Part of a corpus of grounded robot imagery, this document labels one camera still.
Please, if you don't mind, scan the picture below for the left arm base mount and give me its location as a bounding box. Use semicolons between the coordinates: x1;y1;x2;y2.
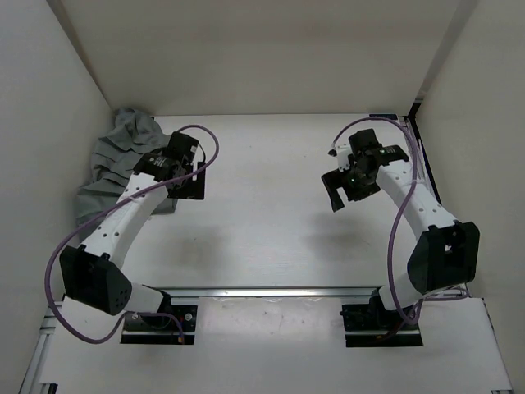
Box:
121;304;198;346

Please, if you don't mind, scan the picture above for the aluminium front rail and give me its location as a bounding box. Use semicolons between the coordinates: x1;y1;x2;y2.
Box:
164;286;375;298

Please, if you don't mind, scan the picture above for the grey pleated skirt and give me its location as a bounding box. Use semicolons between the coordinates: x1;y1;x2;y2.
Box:
73;108;169;226

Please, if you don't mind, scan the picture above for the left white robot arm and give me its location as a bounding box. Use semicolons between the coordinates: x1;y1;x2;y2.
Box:
59;132;205;328

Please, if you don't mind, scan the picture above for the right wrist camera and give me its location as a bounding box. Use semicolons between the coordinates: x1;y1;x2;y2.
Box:
328;144;354;172

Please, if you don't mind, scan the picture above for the right blue corner label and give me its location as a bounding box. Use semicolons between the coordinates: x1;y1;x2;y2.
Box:
369;113;399;121

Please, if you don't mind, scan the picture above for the aluminium left frame rail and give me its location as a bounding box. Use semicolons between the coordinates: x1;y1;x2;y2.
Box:
19;307;58;394

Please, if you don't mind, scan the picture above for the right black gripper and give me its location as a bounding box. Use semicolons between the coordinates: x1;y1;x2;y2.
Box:
321;163;380;212

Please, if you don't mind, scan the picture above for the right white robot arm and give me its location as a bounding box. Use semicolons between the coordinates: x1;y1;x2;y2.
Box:
322;129;480;328

